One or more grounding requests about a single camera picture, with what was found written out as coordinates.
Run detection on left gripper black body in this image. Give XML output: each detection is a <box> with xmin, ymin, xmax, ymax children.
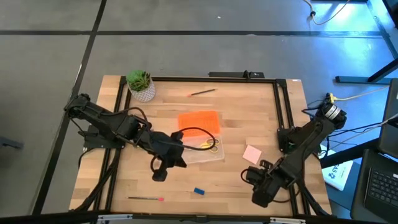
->
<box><xmin>145</xmin><ymin>130</ymin><xmax>187</xmax><ymax>166</ymax></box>

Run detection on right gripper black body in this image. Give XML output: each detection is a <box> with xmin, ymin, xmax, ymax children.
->
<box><xmin>248</xmin><ymin>163</ymin><xmax>295</xmax><ymax>208</ymax></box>

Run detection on black pen pink end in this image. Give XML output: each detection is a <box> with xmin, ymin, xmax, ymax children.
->
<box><xmin>127</xmin><ymin>195</ymin><xmax>165</xmax><ymax>202</ymax></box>

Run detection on pink sticky note pad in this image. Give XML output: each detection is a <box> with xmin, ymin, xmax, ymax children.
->
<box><xmin>242</xmin><ymin>144</ymin><xmax>263</xmax><ymax>166</ymax></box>

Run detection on clear plastic pencil box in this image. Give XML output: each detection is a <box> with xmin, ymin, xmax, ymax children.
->
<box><xmin>180</xmin><ymin>133</ymin><xmax>225</xmax><ymax>165</ymax></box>

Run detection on orange perforated box lid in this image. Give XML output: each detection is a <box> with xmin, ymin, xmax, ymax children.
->
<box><xmin>177</xmin><ymin>110</ymin><xmax>221</xmax><ymax>139</ymax></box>

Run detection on succulent in white patterned pot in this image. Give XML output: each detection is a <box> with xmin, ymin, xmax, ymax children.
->
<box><xmin>126</xmin><ymin>69</ymin><xmax>157</xmax><ymax>103</ymax></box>

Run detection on black pencil orange eraser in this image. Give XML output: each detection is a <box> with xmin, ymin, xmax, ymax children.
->
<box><xmin>187</xmin><ymin>88</ymin><xmax>218</xmax><ymax>98</ymax></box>

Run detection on white printed booklet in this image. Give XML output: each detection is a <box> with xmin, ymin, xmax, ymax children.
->
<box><xmin>321</xmin><ymin>145</ymin><xmax>354</xmax><ymax>192</ymax></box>

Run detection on black diagonal desk beam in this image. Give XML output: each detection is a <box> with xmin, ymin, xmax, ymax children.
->
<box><xmin>320</xmin><ymin>138</ymin><xmax>381</xmax><ymax>169</ymax></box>

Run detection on black mounting bar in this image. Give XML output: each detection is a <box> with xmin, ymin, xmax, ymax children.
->
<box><xmin>208</xmin><ymin>70</ymin><xmax>266</xmax><ymax>79</ymax></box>

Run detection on black laptop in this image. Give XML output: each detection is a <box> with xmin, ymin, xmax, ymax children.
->
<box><xmin>350</xmin><ymin>77</ymin><xmax>398</xmax><ymax>223</ymax></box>

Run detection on black desk leg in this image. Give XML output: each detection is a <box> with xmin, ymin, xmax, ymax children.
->
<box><xmin>335</xmin><ymin>57</ymin><xmax>398</xmax><ymax>85</ymax></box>

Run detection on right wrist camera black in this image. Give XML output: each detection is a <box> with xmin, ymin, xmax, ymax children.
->
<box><xmin>245</xmin><ymin>167</ymin><xmax>261</xmax><ymax>185</ymax></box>

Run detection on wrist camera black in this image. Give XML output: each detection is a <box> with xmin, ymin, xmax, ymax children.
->
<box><xmin>245</xmin><ymin>167</ymin><xmax>261</xmax><ymax>185</ymax></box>
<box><xmin>151</xmin><ymin>161</ymin><xmax>169</xmax><ymax>183</ymax></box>

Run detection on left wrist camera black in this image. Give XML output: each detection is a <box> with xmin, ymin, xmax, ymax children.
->
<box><xmin>151</xmin><ymin>161</ymin><xmax>169</xmax><ymax>183</ymax></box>

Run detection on right gripper black cable loop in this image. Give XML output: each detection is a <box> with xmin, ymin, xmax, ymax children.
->
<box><xmin>240</xmin><ymin>168</ymin><xmax>250</xmax><ymax>186</ymax></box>

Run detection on gripper black cable loop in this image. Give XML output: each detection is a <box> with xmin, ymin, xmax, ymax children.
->
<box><xmin>240</xmin><ymin>168</ymin><xmax>250</xmax><ymax>186</ymax></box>
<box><xmin>179</xmin><ymin>126</ymin><xmax>216</xmax><ymax>152</ymax></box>

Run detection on yellow handled scissors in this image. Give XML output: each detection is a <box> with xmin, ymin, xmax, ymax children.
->
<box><xmin>200</xmin><ymin>138</ymin><xmax>221</xmax><ymax>154</ymax></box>

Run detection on silver bracket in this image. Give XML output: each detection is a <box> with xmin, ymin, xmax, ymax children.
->
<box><xmin>96</xmin><ymin>213</ymin><xmax>135</xmax><ymax>224</ymax></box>
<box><xmin>269</xmin><ymin>217</ymin><xmax>307</xmax><ymax>224</ymax></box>

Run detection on left gripper black cable loop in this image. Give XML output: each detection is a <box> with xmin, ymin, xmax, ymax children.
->
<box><xmin>179</xmin><ymin>126</ymin><xmax>216</xmax><ymax>152</ymax></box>

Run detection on black cable bundle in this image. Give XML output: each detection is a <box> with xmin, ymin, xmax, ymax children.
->
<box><xmin>287</xmin><ymin>180</ymin><xmax>331</xmax><ymax>217</ymax></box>
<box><xmin>73</xmin><ymin>148</ymin><xmax>123</xmax><ymax>213</ymax></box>

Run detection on black aluminium table frame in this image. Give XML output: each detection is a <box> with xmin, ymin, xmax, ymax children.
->
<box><xmin>92</xmin><ymin>75</ymin><xmax>331</xmax><ymax>217</ymax></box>

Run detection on white laptop cable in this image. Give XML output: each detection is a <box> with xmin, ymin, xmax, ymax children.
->
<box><xmin>340</xmin><ymin>113</ymin><xmax>398</xmax><ymax>144</ymax></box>

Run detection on yellow white cable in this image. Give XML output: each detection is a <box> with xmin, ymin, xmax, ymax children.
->
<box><xmin>328</xmin><ymin>85</ymin><xmax>390</xmax><ymax>103</ymax></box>

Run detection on white floor cable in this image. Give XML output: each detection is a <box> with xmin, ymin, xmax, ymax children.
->
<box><xmin>303</xmin><ymin>0</ymin><xmax>351</xmax><ymax>26</ymax></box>

